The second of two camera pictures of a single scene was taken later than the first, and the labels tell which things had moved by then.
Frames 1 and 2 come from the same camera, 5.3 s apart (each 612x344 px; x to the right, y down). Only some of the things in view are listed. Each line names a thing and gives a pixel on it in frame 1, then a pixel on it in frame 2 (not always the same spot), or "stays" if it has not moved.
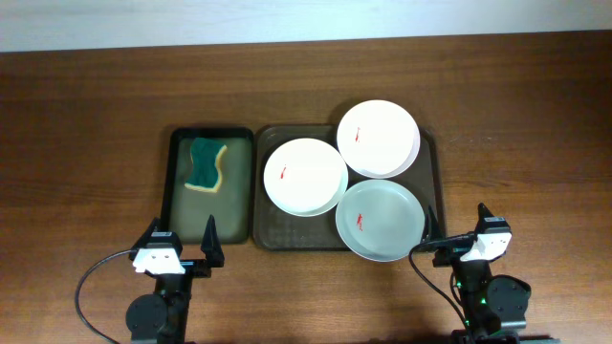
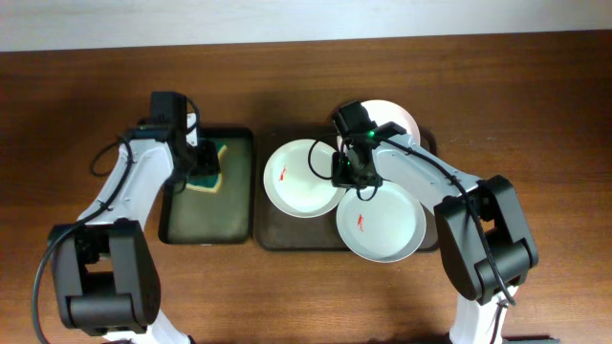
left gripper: [192, 266] → [207, 161]
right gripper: [449, 254] → [338, 179]
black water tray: [211, 173] stays
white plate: [305, 177] stays
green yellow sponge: [205, 173] stays
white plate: [380, 221] stays
